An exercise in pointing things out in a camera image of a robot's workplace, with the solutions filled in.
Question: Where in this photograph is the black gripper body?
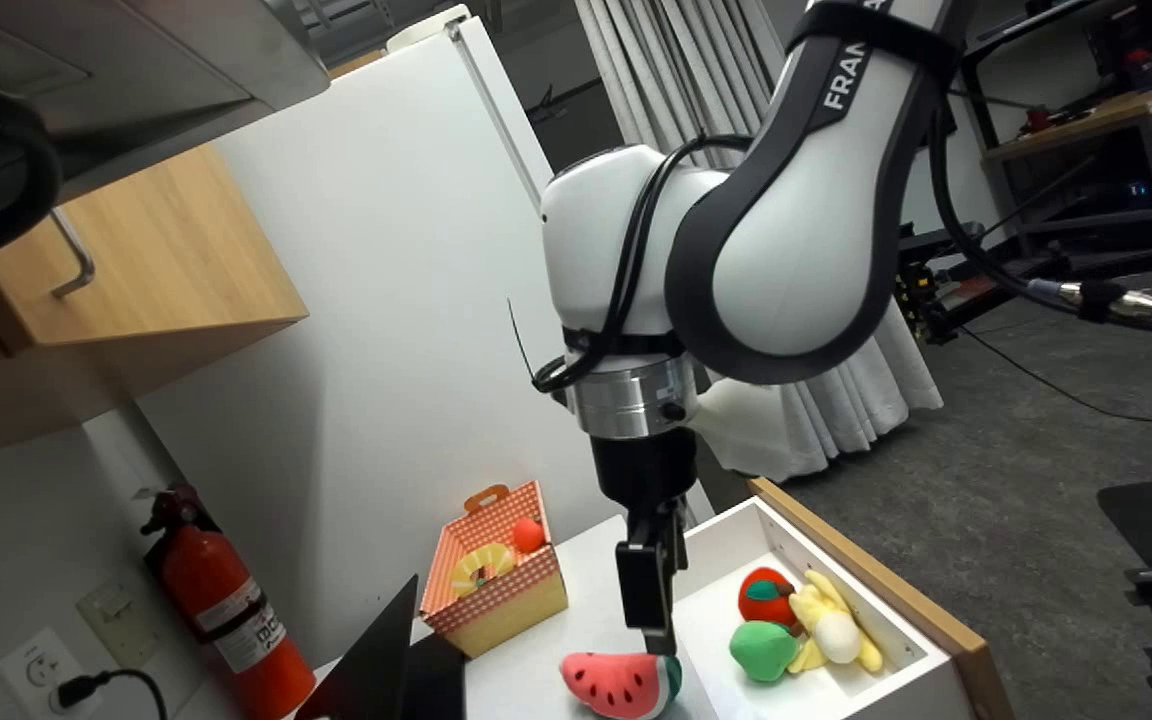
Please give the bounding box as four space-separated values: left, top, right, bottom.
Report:
589 429 705 553

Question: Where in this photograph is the watermelon slice plush toy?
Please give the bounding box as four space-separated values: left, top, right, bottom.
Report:
557 646 687 720

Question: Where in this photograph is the white drawer with wooden front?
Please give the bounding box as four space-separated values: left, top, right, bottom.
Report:
663 475 1011 720

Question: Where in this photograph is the red orange plush toy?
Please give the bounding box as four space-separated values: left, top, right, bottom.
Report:
733 564 809 636

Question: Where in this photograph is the green plush toy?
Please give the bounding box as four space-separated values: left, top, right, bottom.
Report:
722 615 805 686

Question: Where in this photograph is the small orange toy fruit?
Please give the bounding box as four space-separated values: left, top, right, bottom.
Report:
506 516 551 556

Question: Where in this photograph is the yellow toy fruit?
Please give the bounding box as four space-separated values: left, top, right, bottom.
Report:
449 541 518 601

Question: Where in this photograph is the yellow and cream plush toy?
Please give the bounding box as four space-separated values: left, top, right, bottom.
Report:
789 568 887 675

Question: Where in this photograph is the red checkered cardboard basket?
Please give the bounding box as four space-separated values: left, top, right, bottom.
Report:
415 475 573 660

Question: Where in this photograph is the white refrigerator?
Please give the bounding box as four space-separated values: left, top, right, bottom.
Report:
127 0 719 672

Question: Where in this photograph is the red fire extinguisher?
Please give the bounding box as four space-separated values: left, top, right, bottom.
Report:
136 483 319 720

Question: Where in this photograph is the wooden upper cabinet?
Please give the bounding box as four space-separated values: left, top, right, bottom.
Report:
0 140 310 470

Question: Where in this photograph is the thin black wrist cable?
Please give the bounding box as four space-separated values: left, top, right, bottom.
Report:
527 132 740 394

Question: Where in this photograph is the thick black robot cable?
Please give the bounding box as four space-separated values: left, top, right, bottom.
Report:
925 75 1152 339

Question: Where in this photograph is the beige wall switch plate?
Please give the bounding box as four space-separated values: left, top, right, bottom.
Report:
72 571 166 668

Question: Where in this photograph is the wooden desk with black frame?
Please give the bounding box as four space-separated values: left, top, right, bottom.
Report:
959 0 1152 290

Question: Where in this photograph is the black power plug cable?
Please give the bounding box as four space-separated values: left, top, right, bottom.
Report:
52 662 171 720

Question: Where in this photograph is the white wall power outlet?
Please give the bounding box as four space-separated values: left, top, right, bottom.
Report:
0 624 88 720

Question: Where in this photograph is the metal cabinet handle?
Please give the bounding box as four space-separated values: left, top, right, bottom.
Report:
49 211 99 304

